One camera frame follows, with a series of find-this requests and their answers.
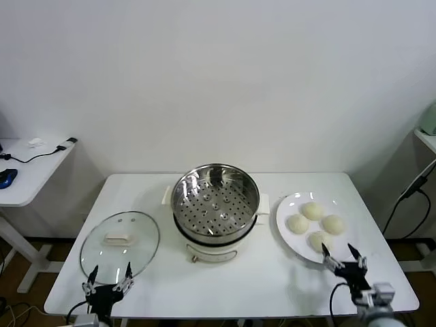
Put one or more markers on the white electric cooking pot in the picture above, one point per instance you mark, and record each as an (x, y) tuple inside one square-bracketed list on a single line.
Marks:
[(211, 253)]

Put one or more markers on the white shelf table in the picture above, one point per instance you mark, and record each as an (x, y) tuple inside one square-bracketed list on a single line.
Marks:
[(427, 138)]

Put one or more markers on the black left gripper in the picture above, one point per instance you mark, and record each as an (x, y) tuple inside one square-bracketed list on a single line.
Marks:
[(102, 298)]

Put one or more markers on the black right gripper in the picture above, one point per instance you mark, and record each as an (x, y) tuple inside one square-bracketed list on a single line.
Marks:
[(352, 274)]

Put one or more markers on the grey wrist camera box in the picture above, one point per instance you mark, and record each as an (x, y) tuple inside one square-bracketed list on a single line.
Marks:
[(86, 321), (383, 292)]

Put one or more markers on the white steamed baozi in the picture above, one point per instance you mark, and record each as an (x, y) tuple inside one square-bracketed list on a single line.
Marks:
[(317, 240), (334, 225), (312, 210), (298, 224)]

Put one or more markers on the stainless steel steamer insert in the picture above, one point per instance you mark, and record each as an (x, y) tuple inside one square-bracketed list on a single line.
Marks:
[(211, 211)]

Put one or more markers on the white round plate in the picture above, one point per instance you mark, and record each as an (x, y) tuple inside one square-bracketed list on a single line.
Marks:
[(296, 246)]

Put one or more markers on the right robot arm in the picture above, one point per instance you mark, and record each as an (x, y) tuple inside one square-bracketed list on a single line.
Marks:
[(378, 318)]

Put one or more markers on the blue computer mouse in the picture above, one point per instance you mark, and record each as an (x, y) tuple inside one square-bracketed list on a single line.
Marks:
[(7, 178)]

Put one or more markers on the white side desk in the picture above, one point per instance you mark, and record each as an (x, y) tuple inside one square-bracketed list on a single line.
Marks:
[(37, 177)]

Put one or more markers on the dark power adapter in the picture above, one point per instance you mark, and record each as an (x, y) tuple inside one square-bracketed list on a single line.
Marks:
[(413, 187)]

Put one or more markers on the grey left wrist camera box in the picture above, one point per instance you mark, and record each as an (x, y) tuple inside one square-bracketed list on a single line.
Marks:
[(86, 321)]

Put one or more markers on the pale green appliance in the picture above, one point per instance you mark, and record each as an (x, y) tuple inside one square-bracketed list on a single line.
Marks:
[(428, 119)]

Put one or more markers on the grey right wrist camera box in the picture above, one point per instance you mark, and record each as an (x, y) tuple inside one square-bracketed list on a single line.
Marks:
[(383, 292)]

